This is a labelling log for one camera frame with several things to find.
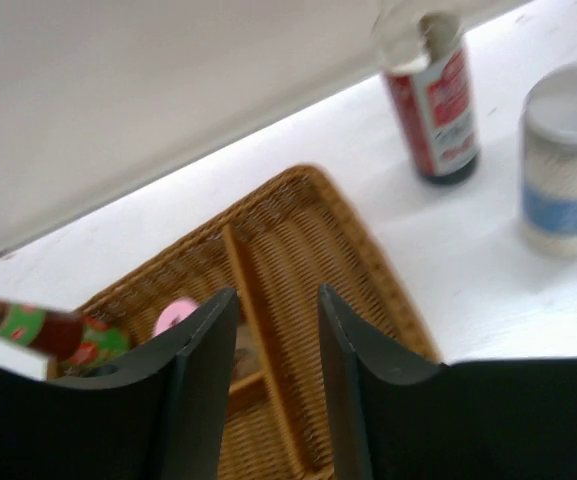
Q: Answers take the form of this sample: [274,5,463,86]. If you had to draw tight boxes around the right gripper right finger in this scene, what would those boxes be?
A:
[318,284,577,479]

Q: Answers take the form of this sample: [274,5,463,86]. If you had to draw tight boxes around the green-label yellow-cap sauce bottle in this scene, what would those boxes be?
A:
[0,300,132,374]

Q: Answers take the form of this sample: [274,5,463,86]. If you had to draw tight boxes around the brown wicker divided basket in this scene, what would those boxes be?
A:
[83,165,439,479]

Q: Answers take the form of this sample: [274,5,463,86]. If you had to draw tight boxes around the pink-lid spice shaker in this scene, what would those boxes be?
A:
[152,297,199,337]

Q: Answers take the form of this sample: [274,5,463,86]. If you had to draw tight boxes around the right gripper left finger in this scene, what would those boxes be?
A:
[0,288,240,479]

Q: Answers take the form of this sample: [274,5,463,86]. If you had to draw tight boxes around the dark soy sauce bottle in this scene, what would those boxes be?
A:
[372,1,480,185]

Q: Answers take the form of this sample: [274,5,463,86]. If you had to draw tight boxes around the white blue-label cylindrical container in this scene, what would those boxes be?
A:
[520,62,577,257]

